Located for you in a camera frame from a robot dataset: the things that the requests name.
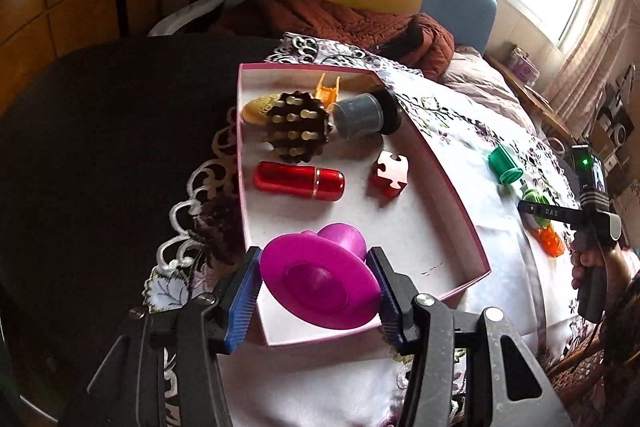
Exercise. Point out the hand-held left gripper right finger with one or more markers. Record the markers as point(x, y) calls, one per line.
point(387, 302)

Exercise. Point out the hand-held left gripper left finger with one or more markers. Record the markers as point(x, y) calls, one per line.
point(245, 302)

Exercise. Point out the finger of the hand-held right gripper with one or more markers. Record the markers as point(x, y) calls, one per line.
point(545, 211)

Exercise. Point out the light green plastic toy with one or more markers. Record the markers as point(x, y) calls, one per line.
point(532, 197)

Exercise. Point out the orange linked cube blocks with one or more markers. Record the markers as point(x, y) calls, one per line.
point(550, 243)

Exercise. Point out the magenta plastic suction cup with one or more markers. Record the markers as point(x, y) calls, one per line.
point(310, 287)

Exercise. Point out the shallow pink cardboard box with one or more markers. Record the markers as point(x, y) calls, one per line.
point(415, 227)

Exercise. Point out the red puzzle piece block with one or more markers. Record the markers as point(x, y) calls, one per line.
point(390, 172)

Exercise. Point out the red metallic cylinder case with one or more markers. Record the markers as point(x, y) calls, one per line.
point(295, 179)

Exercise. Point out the brown spiky massage ball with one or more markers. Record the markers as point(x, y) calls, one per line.
point(295, 127)

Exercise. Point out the grey canister with black lid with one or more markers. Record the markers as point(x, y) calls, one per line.
point(357, 117)

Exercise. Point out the yellow textured oval object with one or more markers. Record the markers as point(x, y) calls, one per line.
point(255, 109)

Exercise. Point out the orange plastic clip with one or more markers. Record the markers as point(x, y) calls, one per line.
point(325, 94)

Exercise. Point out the person's right forearm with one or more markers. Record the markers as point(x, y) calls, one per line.
point(622, 267)

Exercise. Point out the person's right hand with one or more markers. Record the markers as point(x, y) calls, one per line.
point(585, 259)

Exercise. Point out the white embroidered floral tablecloth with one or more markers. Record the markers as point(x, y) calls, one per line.
point(500, 227)

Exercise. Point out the dark green plastic canister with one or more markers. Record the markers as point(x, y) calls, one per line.
point(505, 162)

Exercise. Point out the black stereo equipment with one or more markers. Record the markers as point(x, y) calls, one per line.
point(617, 127)

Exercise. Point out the wooden desk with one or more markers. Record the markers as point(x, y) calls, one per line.
point(540, 107)

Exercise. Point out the purple patterned box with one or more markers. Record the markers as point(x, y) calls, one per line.
point(522, 64)

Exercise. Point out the brown wicker chair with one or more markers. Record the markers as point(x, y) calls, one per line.
point(575, 357)

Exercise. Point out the beige curtain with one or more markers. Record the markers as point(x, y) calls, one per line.
point(605, 37)

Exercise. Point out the pale pink quilt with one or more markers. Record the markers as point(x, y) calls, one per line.
point(475, 77)

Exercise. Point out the rust brown quilted blanket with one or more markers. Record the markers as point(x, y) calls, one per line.
point(325, 19)

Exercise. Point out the white plastic chair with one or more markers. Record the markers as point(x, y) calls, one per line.
point(180, 14)

